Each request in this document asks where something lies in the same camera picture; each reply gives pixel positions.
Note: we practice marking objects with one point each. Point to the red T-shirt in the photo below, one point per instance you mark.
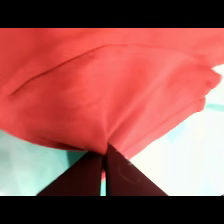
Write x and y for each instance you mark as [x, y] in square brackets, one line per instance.
[110, 90]

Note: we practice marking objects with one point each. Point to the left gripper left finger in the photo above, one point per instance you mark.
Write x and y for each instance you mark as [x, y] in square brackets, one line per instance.
[83, 176]

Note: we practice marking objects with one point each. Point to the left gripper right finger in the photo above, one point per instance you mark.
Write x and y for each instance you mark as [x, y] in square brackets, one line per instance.
[128, 176]

